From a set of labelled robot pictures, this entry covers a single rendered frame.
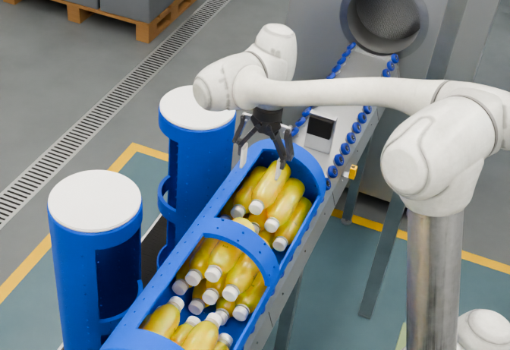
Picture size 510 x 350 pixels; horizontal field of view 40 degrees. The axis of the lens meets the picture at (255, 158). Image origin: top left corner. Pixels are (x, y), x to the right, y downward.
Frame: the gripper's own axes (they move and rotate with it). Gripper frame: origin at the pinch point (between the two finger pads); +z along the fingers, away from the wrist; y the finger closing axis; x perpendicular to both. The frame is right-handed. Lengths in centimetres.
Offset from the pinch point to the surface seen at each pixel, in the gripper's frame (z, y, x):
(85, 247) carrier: 35, 44, 20
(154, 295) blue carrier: 10.1, 7.3, 45.1
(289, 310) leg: 93, -8, -34
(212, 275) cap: 15.3, -0.2, 28.8
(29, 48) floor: 132, 234, -193
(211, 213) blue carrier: 10.5, 7.8, 13.2
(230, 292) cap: 19.3, -5.5, 28.6
